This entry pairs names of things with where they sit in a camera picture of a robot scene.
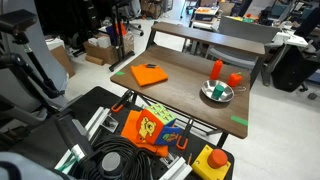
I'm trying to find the green cylinder toy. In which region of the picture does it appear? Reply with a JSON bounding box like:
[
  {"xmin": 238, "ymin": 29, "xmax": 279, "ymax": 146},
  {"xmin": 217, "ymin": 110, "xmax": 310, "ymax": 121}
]
[{"xmin": 211, "ymin": 84, "xmax": 225, "ymax": 100}]

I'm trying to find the round metal plate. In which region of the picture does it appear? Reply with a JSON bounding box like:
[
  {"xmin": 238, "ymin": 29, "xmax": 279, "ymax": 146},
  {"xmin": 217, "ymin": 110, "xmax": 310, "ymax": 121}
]
[{"xmin": 200, "ymin": 79, "xmax": 247, "ymax": 103}]

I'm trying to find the folded orange cloth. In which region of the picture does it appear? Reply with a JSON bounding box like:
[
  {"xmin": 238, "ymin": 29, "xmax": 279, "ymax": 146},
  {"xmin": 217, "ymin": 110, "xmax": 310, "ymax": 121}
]
[{"xmin": 130, "ymin": 63, "xmax": 169, "ymax": 88}]

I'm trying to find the brown wooden table with shelf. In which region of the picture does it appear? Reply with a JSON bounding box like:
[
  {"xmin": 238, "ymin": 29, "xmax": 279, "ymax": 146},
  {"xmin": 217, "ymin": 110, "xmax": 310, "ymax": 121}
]
[{"xmin": 109, "ymin": 21, "xmax": 266, "ymax": 149}]

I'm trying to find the colourful plush cube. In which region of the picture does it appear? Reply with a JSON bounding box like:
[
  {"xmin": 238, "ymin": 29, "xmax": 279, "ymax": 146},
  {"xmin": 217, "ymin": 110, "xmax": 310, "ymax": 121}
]
[{"xmin": 135, "ymin": 103, "xmax": 183, "ymax": 147}]

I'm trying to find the crumpled orange cloth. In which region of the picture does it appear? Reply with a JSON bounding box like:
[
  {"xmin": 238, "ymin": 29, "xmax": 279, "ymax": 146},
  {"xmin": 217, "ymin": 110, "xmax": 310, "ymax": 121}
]
[{"xmin": 120, "ymin": 109, "xmax": 170, "ymax": 158}]

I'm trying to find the orange squeeze bottle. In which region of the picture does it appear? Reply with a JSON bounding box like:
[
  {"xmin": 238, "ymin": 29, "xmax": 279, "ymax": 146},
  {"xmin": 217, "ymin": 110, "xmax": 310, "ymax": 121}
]
[{"xmin": 209, "ymin": 58, "xmax": 224, "ymax": 81}]

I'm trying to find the black floor stand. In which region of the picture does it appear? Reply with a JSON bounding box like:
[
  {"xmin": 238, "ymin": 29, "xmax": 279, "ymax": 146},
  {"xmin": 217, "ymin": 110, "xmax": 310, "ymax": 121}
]
[{"xmin": 108, "ymin": 0, "xmax": 136, "ymax": 72}]

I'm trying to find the large cardboard box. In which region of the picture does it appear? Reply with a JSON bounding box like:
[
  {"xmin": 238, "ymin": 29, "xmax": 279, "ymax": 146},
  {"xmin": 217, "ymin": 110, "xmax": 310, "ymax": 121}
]
[{"xmin": 83, "ymin": 31, "xmax": 135, "ymax": 65}]

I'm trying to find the box with orange lid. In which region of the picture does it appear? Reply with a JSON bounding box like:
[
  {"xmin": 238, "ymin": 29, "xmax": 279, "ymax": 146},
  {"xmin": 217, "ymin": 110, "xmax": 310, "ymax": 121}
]
[{"xmin": 194, "ymin": 6, "xmax": 220, "ymax": 23}]

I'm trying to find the yellow box with red button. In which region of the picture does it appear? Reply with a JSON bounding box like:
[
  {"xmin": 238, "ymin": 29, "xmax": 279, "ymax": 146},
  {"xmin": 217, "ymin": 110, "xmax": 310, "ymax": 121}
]
[{"xmin": 191, "ymin": 144, "xmax": 232, "ymax": 180}]

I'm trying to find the black bar with white label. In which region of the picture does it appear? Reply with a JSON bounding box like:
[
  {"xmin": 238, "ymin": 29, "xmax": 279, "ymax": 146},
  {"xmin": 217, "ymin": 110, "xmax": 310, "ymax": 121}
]
[{"xmin": 54, "ymin": 111, "xmax": 96, "ymax": 158}]

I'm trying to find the tan cardboard panel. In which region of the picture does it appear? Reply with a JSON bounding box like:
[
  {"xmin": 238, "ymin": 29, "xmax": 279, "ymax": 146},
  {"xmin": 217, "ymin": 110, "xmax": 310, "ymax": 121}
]
[{"xmin": 49, "ymin": 44, "xmax": 76, "ymax": 79}]

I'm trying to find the grey chair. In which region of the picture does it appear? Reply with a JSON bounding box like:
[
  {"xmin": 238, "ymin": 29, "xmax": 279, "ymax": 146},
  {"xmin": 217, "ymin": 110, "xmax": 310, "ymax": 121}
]
[{"xmin": 204, "ymin": 15, "xmax": 281, "ymax": 71}]

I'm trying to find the black cabinet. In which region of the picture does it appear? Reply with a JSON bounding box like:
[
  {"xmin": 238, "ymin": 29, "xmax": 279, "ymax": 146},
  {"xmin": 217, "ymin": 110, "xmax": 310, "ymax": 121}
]
[{"xmin": 270, "ymin": 44, "xmax": 319, "ymax": 93}]

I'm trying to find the black clamp with orange handle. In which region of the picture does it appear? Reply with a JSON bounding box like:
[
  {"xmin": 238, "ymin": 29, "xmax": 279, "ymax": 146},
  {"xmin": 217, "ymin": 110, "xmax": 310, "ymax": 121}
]
[
  {"xmin": 175, "ymin": 117, "xmax": 195, "ymax": 152},
  {"xmin": 110, "ymin": 89, "xmax": 134, "ymax": 114}
]

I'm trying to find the coil of black cables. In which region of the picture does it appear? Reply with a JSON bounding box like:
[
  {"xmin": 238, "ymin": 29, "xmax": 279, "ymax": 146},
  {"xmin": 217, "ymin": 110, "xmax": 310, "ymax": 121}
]
[{"xmin": 78, "ymin": 134, "xmax": 154, "ymax": 180}]

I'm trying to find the aluminium extrusion rail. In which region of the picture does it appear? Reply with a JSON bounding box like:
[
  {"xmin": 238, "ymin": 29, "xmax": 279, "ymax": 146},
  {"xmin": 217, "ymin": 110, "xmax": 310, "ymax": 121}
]
[
  {"xmin": 158, "ymin": 154, "xmax": 194, "ymax": 180},
  {"xmin": 54, "ymin": 106, "xmax": 111, "ymax": 171}
]

